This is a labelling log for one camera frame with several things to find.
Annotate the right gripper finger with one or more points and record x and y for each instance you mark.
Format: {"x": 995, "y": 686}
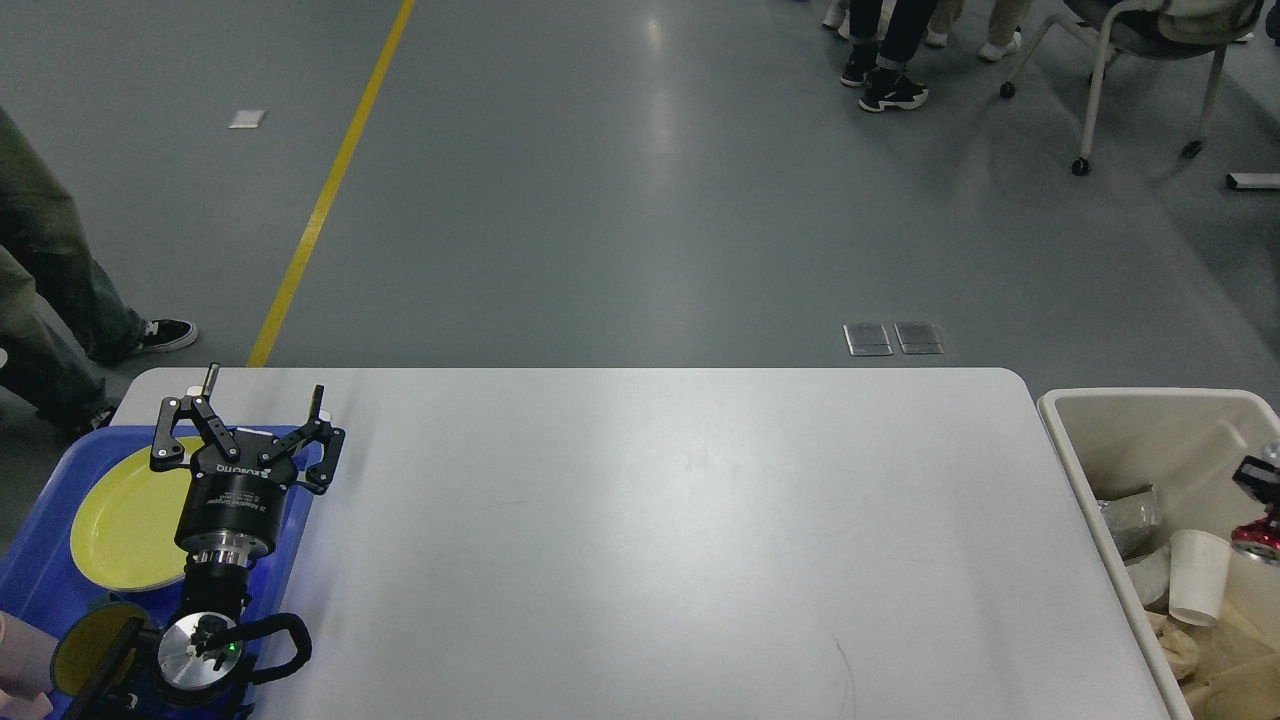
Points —
{"x": 1258, "y": 479}

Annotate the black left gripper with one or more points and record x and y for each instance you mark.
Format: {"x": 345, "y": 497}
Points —
{"x": 235, "y": 505}

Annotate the white paper cup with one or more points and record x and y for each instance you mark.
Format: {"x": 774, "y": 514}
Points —
{"x": 1151, "y": 577}
{"x": 1199, "y": 568}

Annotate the yellow plate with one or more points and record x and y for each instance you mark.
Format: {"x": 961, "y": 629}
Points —
{"x": 131, "y": 512}

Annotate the brown paper bag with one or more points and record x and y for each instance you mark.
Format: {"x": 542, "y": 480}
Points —
{"x": 1238, "y": 672}

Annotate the pink mug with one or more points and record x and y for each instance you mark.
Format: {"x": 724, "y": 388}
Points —
{"x": 26, "y": 655}

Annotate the brown paper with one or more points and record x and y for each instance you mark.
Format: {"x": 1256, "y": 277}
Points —
{"x": 1181, "y": 651}

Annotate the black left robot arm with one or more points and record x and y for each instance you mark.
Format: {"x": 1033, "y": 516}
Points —
{"x": 205, "y": 659}

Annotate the beige plastic bin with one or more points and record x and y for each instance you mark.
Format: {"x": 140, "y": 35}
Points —
{"x": 1186, "y": 442}

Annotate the blue plastic tray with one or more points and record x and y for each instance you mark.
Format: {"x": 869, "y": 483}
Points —
{"x": 40, "y": 583}

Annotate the person in jeans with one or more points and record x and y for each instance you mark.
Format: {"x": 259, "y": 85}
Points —
{"x": 59, "y": 310}

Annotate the white bar on floor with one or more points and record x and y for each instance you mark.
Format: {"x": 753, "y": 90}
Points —
{"x": 1250, "y": 181}

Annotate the white paper on floor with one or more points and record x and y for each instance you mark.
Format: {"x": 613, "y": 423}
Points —
{"x": 247, "y": 119}

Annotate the right floor socket plate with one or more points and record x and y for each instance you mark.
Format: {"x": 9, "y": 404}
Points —
{"x": 919, "y": 338}

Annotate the floor socket plate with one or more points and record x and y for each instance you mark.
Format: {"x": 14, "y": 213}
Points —
{"x": 919, "y": 338}
{"x": 868, "y": 339}

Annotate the left floor socket plate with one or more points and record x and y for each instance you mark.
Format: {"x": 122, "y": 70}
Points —
{"x": 868, "y": 339}

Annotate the person in beige trousers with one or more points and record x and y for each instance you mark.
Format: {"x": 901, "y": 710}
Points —
{"x": 1003, "y": 31}

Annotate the person in black coat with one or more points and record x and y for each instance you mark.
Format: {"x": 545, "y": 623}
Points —
{"x": 878, "y": 65}

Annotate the person in white sneakers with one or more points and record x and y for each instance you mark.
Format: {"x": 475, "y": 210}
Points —
{"x": 837, "y": 16}

